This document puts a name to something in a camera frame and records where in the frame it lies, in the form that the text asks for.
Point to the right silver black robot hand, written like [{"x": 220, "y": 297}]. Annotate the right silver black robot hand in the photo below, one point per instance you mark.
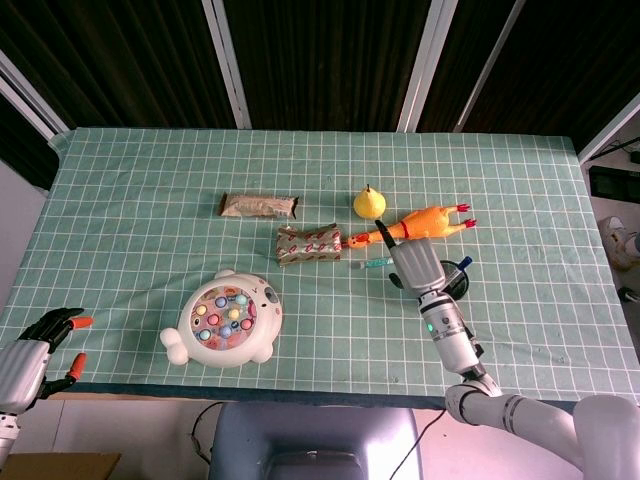
[{"x": 417, "y": 265}]

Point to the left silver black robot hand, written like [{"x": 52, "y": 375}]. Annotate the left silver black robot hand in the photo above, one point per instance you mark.
[{"x": 22, "y": 365}]

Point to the teal pen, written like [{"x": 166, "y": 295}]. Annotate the teal pen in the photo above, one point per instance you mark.
[{"x": 376, "y": 263}]

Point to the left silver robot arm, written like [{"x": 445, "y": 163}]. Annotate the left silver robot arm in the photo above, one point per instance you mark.
[{"x": 6, "y": 435}]

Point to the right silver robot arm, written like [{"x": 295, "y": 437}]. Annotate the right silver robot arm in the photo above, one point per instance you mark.
[{"x": 450, "y": 335}]

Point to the black bowl with blue marker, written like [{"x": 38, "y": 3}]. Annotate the black bowl with blue marker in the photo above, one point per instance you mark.
[{"x": 457, "y": 287}]

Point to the blue capped marker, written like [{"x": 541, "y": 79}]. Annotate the blue capped marker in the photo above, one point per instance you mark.
[{"x": 465, "y": 261}]

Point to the orange rubber chicken toy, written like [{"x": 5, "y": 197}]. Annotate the orange rubber chicken toy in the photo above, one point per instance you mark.
[{"x": 425, "y": 222}]

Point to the yellow toy pear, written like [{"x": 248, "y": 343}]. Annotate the yellow toy pear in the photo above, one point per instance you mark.
[{"x": 370, "y": 204}]

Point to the gold red printed package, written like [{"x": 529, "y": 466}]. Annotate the gold red printed package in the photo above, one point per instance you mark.
[{"x": 307, "y": 245}]

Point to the brown snack bar wrapper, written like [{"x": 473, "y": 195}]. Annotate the brown snack bar wrapper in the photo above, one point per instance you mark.
[{"x": 257, "y": 206}]

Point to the green white grid tablecloth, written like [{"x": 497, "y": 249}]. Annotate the green white grid tablecloth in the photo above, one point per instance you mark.
[{"x": 150, "y": 250}]

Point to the white animal whack-a-mole toy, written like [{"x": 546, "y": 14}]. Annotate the white animal whack-a-mole toy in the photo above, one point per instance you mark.
[{"x": 260, "y": 340}]

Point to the grey robot torso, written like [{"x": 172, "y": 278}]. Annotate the grey robot torso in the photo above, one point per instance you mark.
[{"x": 315, "y": 435}]

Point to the white shoe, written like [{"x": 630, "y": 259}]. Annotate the white shoe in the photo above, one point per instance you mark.
[{"x": 617, "y": 235}]

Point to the black electronic device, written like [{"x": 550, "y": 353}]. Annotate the black electronic device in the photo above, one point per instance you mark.
[{"x": 612, "y": 182}]

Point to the white metal frame post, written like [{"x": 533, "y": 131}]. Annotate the white metal frame post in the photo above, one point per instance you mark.
[
  {"x": 227, "y": 65},
  {"x": 610, "y": 125},
  {"x": 30, "y": 95},
  {"x": 425, "y": 70},
  {"x": 487, "y": 70}
]

